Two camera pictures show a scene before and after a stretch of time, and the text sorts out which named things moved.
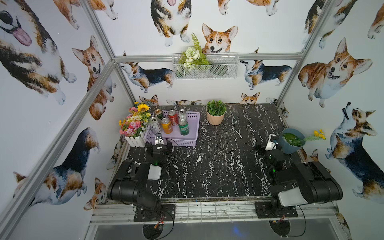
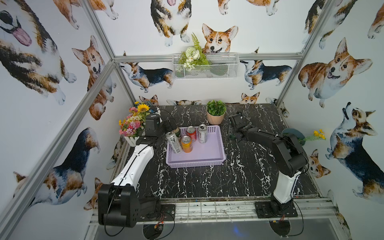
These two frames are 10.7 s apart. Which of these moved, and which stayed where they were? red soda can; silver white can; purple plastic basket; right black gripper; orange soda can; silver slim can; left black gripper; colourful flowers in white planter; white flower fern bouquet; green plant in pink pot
Moved: silver slim can; orange soda can; right black gripper; red soda can; purple plastic basket; left black gripper; silver white can
Stayed: green plant in pink pot; colourful flowers in white planter; white flower fern bouquet
